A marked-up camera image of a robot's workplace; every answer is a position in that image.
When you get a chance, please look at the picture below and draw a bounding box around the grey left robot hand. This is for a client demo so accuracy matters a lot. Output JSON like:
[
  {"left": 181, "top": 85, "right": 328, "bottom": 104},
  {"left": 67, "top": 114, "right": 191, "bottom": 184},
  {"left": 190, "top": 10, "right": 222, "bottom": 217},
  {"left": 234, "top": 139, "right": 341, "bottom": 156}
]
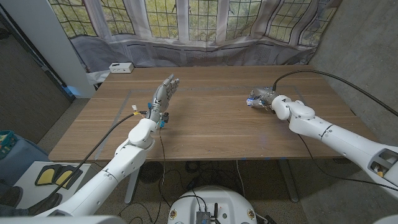
[{"left": 146, "top": 73, "right": 180, "bottom": 124}]

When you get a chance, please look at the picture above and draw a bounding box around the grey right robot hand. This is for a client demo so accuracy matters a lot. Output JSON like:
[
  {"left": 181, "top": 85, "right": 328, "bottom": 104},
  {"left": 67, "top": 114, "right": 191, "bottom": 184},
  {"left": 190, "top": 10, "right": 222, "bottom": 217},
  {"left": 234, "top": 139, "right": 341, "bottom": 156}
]
[{"left": 247, "top": 86, "right": 279, "bottom": 110}]

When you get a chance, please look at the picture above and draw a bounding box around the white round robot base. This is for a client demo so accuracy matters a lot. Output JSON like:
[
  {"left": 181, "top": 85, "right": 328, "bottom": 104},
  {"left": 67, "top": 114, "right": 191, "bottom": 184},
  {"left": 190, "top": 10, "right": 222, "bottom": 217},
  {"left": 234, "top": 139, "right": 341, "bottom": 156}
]
[{"left": 167, "top": 185, "right": 258, "bottom": 224}]

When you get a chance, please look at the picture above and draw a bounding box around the white power outlet box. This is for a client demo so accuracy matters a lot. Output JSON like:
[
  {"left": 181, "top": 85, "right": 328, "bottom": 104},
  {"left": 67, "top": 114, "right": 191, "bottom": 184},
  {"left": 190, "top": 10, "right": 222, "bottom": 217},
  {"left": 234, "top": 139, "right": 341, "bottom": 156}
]
[{"left": 108, "top": 62, "right": 135, "bottom": 74}]

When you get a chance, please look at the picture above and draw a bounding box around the grey metal computer box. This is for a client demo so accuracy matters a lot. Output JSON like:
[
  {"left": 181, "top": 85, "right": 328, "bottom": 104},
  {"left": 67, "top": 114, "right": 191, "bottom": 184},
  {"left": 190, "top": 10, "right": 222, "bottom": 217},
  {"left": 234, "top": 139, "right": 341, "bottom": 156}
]
[{"left": 195, "top": 210, "right": 212, "bottom": 224}]

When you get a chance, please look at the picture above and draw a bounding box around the printed window backdrop cloth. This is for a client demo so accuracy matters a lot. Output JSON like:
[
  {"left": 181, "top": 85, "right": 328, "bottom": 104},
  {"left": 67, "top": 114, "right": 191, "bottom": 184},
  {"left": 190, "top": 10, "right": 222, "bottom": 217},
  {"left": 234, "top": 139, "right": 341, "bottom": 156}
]
[{"left": 48, "top": 0, "right": 343, "bottom": 74}]

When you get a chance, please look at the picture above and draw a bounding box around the black round floor fan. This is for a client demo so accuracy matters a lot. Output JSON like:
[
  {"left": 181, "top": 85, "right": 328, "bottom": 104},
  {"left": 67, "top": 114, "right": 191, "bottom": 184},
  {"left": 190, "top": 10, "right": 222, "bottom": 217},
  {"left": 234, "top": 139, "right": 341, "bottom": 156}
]
[{"left": 139, "top": 161, "right": 164, "bottom": 184}]

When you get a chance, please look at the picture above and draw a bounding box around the grey table leg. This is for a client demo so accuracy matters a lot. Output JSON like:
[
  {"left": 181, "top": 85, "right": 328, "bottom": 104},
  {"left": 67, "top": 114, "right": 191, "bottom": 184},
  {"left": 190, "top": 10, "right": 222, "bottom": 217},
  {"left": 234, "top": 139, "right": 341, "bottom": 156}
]
[{"left": 277, "top": 159, "right": 300, "bottom": 203}]

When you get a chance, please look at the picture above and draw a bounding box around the white table leg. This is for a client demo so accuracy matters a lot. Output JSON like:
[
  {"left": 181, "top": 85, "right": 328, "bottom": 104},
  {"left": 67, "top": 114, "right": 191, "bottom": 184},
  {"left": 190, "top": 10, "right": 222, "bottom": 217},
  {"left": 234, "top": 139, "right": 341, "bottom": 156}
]
[{"left": 124, "top": 167, "right": 141, "bottom": 205}]

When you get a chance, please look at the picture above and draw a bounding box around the yellow black foot pedal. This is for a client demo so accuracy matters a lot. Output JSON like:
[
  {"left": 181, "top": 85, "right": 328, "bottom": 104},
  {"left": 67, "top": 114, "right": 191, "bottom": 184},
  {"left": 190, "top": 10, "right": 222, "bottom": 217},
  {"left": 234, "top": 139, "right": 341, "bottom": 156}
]
[
  {"left": 34, "top": 164, "right": 60, "bottom": 187},
  {"left": 55, "top": 166, "right": 84, "bottom": 190}
]

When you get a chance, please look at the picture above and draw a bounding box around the white square pillar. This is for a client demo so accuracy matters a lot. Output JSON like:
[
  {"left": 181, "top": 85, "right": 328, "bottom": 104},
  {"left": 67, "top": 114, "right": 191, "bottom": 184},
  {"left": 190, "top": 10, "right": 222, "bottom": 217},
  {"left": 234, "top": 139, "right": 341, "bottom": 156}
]
[{"left": 0, "top": 0, "right": 96, "bottom": 99}]

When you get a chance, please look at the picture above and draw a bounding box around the blue padded seat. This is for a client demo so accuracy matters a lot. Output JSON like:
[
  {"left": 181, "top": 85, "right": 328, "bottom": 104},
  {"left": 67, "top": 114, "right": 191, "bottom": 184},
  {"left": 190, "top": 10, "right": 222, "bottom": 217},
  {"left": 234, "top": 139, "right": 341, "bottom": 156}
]
[{"left": 0, "top": 133, "right": 50, "bottom": 187}]

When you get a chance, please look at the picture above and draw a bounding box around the black shoe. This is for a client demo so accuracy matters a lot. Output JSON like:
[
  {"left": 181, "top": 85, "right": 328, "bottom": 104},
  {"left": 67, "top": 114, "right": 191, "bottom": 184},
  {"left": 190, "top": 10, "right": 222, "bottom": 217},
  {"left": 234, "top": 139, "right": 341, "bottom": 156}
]
[
  {"left": 27, "top": 192, "right": 63, "bottom": 216},
  {"left": 0, "top": 185, "right": 23, "bottom": 208}
]

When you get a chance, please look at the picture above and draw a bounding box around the teal plastic basket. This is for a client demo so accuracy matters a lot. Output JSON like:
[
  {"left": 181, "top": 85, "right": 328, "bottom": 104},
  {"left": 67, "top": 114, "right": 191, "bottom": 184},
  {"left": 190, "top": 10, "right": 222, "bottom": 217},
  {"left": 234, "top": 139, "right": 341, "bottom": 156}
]
[{"left": 0, "top": 129, "right": 18, "bottom": 159}]

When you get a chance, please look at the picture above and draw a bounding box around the white floor board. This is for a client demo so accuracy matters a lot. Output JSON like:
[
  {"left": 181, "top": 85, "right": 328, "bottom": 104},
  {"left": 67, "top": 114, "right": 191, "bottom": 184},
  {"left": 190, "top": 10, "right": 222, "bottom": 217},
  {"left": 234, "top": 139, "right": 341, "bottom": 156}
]
[{"left": 14, "top": 161, "right": 93, "bottom": 210}]

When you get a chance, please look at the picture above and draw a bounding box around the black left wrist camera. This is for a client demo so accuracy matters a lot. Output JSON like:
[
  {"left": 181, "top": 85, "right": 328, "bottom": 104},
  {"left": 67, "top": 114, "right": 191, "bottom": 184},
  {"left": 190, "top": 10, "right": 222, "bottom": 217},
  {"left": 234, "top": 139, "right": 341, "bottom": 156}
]
[{"left": 158, "top": 112, "right": 170, "bottom": 128}]

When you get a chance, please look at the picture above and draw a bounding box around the thin black left wrist cable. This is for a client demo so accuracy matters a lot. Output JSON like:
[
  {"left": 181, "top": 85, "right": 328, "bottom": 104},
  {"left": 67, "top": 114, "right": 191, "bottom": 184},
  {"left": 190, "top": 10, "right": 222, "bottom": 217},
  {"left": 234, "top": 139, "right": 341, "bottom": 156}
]
[{"left": 152, "top": 128, "right": 167, "bottom": 224}]

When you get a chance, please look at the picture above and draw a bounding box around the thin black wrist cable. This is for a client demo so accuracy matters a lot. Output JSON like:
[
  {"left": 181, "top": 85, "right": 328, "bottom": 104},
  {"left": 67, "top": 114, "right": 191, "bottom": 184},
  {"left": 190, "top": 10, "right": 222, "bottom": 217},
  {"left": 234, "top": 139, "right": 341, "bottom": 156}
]
[
  {"left": 152, "top": 128, "right": 167, "bottom": 224},
  {"left": 296, "top": 133, "right": 398, "bottom": 193}
]

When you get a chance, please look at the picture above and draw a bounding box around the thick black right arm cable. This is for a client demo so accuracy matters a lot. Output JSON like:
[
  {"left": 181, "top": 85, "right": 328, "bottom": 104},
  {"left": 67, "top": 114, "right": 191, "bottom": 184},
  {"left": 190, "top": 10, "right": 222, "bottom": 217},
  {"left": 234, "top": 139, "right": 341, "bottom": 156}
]
[{"left": 272, "top": 69, "right": 398, "bottom": 118}]

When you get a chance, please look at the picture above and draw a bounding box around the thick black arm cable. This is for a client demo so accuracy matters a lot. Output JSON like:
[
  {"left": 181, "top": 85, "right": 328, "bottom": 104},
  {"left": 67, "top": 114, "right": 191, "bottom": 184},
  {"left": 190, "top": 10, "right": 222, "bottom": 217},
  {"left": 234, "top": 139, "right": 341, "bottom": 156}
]
[
  {"left": 272, "top": 69, "right": 398, "bottom": 118},
  {"left": 30, "top": 110, "right": 149, "bottom": 214}
]

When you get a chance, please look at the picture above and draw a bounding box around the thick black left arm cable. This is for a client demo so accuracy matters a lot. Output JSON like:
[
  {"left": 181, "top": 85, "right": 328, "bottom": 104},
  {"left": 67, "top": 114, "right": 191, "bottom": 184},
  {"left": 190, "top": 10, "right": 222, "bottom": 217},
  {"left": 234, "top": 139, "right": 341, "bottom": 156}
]
[{"left": 30, "top": 110, "right": 149, "bottom": 214}]

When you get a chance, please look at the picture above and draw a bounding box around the white floor cable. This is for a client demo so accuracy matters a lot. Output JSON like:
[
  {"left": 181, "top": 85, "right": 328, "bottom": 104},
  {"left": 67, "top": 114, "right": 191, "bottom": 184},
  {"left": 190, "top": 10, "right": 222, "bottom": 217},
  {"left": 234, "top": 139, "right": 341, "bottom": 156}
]
[{"left": 235, "top": 160, "right": 246, "bottom": 198}]

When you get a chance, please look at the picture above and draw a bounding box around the black floor cable bundle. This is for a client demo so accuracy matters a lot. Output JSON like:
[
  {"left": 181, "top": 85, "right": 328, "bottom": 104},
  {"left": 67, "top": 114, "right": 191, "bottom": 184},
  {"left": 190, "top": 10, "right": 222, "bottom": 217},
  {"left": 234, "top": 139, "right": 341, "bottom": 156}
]
[{"left": 185, "top": 160, "right": 237, "bottom": 187}]

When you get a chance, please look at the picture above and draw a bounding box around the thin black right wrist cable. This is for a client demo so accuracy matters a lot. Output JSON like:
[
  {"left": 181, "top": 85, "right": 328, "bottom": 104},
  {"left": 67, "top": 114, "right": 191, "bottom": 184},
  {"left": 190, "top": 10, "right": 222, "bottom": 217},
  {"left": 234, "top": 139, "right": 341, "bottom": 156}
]
[{"left": 296, "top": 133, "right": 398, "bottom": 193}]

